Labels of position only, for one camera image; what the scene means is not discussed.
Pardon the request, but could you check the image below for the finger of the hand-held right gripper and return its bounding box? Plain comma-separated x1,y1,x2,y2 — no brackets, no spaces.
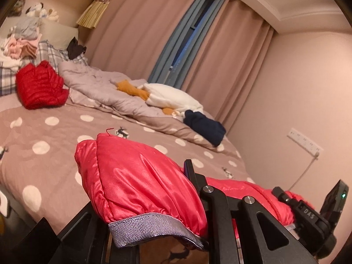
272,186,299,212

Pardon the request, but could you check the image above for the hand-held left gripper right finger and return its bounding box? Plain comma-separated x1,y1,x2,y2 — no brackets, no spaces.
183,159,317,264

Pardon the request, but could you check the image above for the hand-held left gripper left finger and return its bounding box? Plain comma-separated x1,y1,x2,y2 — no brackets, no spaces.
56,202,141,264

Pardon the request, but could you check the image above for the pink hooded down jacket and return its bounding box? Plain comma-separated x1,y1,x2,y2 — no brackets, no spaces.
74,132,317,249

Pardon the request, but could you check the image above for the navy blue garment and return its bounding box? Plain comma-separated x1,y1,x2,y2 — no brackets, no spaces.
183,109,226,147

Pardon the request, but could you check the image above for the white plush goose toy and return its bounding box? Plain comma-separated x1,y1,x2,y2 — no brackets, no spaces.
115,80,204,116

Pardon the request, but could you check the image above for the polka dot bed cover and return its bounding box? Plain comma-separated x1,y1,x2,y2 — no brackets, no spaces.
0,93,257,264

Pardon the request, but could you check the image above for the pink curtain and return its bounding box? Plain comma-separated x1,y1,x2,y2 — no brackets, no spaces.
82,0,206,81
179,0,276,136

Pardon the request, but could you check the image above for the blue curtain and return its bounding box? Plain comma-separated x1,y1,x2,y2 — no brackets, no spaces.
148,0,229,89

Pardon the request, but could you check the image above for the grey quilt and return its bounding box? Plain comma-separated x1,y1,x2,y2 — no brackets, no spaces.
58,60,185,122

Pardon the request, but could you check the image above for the red down jacket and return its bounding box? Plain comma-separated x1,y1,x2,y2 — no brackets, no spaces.
15,60,69,110

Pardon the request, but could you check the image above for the window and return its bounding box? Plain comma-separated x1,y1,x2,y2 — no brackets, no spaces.
190,0,221,31

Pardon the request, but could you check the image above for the black cloth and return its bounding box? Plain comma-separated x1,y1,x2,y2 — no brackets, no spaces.
67,37,86,60

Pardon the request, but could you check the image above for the beige pleated hanging fabric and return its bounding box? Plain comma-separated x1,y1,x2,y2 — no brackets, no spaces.
76,0,110,29

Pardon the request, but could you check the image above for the white garment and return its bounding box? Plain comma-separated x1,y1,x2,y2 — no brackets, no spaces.
0,52,26,72

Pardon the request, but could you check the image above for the beige pillow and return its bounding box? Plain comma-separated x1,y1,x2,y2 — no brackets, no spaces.
38,19,79,50

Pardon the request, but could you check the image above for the pink garment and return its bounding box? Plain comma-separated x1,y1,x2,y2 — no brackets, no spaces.
4,34,42,60

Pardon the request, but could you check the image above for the cream plush toy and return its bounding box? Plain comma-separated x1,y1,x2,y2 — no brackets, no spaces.
45,8,60,22

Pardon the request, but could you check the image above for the grey-blue garment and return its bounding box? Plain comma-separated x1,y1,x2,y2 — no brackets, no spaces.
10,16,42,40

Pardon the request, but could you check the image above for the black and white plush dog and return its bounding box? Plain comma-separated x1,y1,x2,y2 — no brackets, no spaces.
26,3,48,18

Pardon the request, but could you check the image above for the mottled plush toy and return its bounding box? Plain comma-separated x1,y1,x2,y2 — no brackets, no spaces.
13,0,26,15

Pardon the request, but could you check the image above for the white power cable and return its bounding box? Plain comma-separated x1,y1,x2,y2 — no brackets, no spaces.
287,157,317,192

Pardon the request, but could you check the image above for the white wall socket strip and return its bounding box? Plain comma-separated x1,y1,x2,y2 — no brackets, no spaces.
287,128,324,160

